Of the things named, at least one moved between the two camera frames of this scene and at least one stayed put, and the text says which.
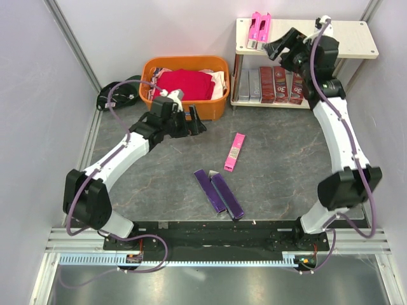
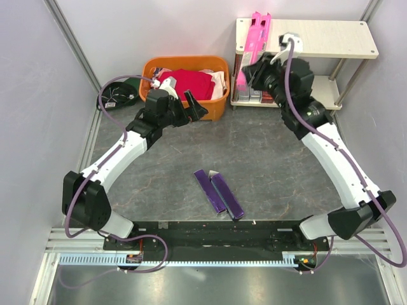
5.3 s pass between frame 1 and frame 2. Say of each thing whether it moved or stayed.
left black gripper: moved
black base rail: stayed
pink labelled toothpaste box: moved
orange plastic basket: stayed
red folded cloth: stayed
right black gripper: moved
